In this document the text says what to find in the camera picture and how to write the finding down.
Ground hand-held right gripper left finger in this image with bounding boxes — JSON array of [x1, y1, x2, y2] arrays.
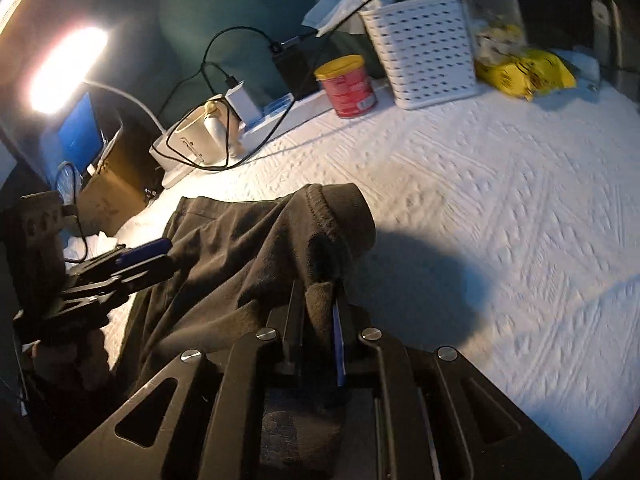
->
[[52, 280, 306, 480]]

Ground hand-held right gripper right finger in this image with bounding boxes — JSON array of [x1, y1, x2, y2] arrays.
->
[[330, 301, 583, 480]]

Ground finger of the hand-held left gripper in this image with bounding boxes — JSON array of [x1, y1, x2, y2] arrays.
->
[[61, 255, 174, 322], [66, 238, 174, 275]]

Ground dark grey t-shirt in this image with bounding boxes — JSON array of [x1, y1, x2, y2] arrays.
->
[[107, 183, 377, 471]]

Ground person's left hand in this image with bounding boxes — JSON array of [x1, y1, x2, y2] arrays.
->
[[27, 327, 111, 393]]

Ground brown cardboard box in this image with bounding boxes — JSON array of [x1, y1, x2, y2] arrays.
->
[[77, 115, 166, 236]]

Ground cream cartoon print mug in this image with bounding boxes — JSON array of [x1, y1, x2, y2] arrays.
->
[[172, 105, 226, 163]]

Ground blue lit screen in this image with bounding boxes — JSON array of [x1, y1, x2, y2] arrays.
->
[[42, 92, 106, 171]]

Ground white figurine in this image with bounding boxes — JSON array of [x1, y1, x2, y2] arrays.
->
[[204, 100, 246, 158]]

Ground white charger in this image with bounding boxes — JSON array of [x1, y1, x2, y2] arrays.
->
[[225, 81, 261, 123]]

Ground white textured bedspread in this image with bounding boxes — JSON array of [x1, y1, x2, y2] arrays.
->
[[65, 80, 640, 466]]

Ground white desk lamp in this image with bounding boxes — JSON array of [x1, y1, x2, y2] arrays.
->
[[27, 27, 201, 188]]

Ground white power strip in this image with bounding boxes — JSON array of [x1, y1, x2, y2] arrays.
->
[[240, 92, 336, 136]]

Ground black charger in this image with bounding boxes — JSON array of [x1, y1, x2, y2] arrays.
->
[[272, 42, 321, 101]]

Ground red can yellow lid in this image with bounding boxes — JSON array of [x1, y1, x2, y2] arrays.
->
[[314, 55, 378, 120]]

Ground white perforated basket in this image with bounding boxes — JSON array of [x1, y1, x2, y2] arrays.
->
[[359, 0, 481, 111]]

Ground yellow packet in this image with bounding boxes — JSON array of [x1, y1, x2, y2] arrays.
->
[[475, 49, 578, 101]]

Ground clear jar white lid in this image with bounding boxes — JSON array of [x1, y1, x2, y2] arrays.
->
[[440, 0, 526, 58]]

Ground black usb cable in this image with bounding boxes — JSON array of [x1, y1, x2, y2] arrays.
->
[[166, 61, 301, 170]]

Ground black charger cable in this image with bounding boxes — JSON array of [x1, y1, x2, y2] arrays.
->
[[159, 26, 286, 113]]

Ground thin black cable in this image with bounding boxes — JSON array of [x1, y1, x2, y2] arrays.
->
[[280, 0, 428, 46]]

